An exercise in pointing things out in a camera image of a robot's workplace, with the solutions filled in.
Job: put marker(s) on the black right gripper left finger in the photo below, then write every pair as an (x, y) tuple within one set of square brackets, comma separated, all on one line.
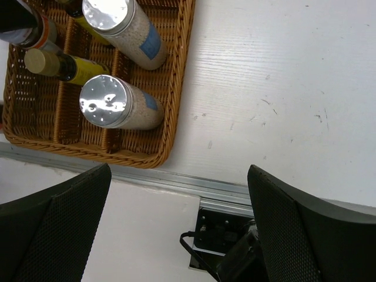
[(48, 235)]

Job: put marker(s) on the aluminium table frame rail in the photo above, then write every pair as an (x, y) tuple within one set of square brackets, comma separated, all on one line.
[(216, 195)]

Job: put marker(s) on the woven wicker divided tray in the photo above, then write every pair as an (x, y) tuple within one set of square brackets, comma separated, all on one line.
[(43, 113)]

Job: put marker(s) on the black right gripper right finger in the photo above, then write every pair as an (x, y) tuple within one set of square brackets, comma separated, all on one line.
[(306, 238)]

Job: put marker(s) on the blue-label silver-lid canister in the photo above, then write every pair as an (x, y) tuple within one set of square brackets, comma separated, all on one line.
[(126, 26), (111, 103)]

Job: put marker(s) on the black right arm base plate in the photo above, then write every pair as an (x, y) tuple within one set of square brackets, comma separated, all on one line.
[(225, 246)]

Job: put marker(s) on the yellow-label brown glass bottle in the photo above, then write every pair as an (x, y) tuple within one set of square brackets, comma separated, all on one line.
[(74, 9), (66, 68)]

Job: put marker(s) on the red-label silver-lid jar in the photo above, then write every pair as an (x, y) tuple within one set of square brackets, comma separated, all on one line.
[(27, 28)]

